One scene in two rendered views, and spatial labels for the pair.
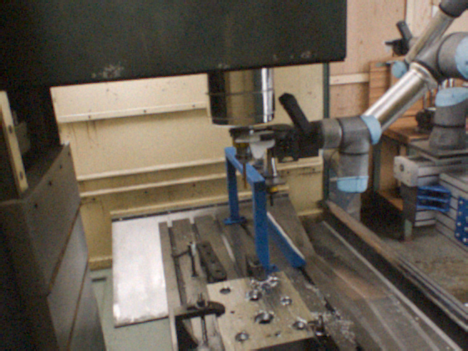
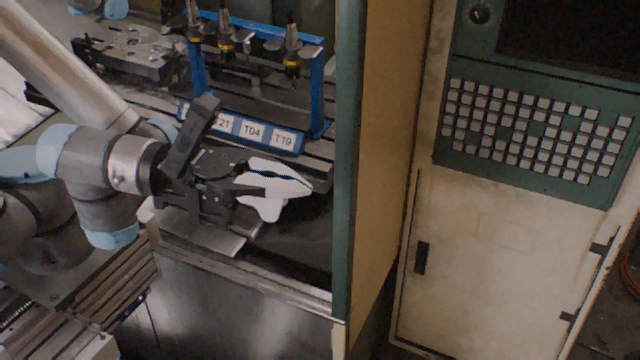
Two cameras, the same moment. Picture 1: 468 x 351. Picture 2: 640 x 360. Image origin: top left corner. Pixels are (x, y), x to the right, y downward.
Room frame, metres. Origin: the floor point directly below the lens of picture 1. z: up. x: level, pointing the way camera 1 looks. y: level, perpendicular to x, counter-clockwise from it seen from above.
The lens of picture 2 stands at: (2.60, -1.25, 2.06)
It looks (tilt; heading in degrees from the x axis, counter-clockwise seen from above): 42 degrees down; 126
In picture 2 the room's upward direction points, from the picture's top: straight up
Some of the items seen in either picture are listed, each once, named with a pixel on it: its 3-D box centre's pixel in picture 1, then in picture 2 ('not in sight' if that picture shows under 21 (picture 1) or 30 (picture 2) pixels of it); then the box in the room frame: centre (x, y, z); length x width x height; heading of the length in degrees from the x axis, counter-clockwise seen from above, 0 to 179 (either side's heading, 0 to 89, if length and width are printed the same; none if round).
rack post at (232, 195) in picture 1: (232, 189); (317, 91); (1.67, 0.01, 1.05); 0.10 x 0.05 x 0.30; 101
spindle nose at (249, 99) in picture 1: (239, 94); not in sight; (0.97, -0.02, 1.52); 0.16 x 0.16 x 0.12
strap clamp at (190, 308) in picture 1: (200, 317); (173, 31); (0.92, 0.12, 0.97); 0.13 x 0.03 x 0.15; 101
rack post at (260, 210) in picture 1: (261, 231); (196, 60); (1.24, -0.07, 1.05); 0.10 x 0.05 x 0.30; 101
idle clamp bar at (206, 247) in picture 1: (211, 266); (236, 70); (1.25, 0.10, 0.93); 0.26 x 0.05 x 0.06; 16
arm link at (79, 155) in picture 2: not in sight; (87, 157); (1.98, -0.93, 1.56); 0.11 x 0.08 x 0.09; 20
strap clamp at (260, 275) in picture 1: (256, 274); (178, 64); (1.11, -0.04, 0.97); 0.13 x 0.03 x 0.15; 11
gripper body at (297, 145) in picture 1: (293, 140); not in sight; (1.00, -0.15, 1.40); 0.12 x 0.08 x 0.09; 101
